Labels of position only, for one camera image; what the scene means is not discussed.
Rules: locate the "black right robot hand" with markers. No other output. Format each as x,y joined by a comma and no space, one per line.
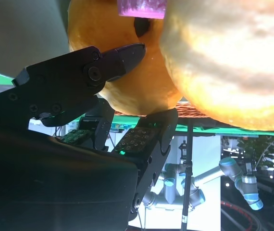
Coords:
55,180

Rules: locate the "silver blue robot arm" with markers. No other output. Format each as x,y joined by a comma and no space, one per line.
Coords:
170,179
245,185

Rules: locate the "orange wicker basket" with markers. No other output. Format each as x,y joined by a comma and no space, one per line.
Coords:
190,111

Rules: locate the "magenta cake block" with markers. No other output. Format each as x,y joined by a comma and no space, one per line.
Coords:
141,8

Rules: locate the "black tripod pole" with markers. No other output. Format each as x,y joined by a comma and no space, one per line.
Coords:
187,149

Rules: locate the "orange white striped bun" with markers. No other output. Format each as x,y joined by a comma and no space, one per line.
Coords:
223,60

